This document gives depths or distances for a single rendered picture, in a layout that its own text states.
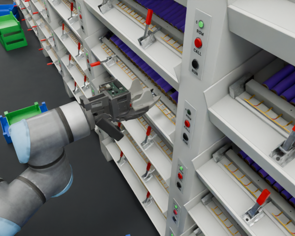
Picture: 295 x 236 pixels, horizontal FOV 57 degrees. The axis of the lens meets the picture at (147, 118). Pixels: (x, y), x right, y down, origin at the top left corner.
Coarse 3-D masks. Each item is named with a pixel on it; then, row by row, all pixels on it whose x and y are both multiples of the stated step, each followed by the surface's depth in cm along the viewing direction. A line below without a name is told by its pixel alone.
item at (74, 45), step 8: (56, 24) 168; (64, 24) 169; (56, 32) 167; (64, 32) 164; (72, 32) 156; (64, 40) 158; (72, 40) 154; (80, 40) 148; (72, 48) 151; (80, 48) 148; (80, 56) 141; (80, 64) 139
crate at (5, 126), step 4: (44, 104) 188; (40, 108) 190; (44, 108) 190; (0, 116) 178; (0, 120) 179; (4, 120) 182; (4, 124) 182; (4, 128) 180; (4, 132) 173; (8, 132) 178; (4, 136) 166; (8, 136) 168; (8, 140) 170
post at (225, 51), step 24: (192, 0) 46; (216, 0) 41; (192, 24) 48; (216, 24) 43; (216, 48) 45; (240, 48) 48; (216, 72) 48; (192, 96) 56; (192, 144) 63; (192, 168) 67; (192, 192) 74; (168, 216) 97
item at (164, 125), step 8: (96, 32) 108; (104, 32) 110; (112, 32) 112; (88, 40) 108; (96, 40) 110; (96, 48) 110; (104, 48) 108; (96, 56) 107; (104, 56) 105; (104, 64) 102; (112, 72) 98; (120, 72) 97; (120, 80) 94; (128, 80) 93; (128, 88) 91; (176, 104) 80; (152, 112) 81; (160, 112) 80; (152, 120) 80; (160, 120) 79; (168, 120) 78; (160, 128) 77; (168, 128) 76; (168, 136) 75
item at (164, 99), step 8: (104, 40) 107; (112, 48) 102; (120, 56) 98; (120, 64) 97; (128, 64) 94; (128, 72) 93; (136, 72) 90; (144, 80) 87; (168, 104) 78; (176, 112) 75
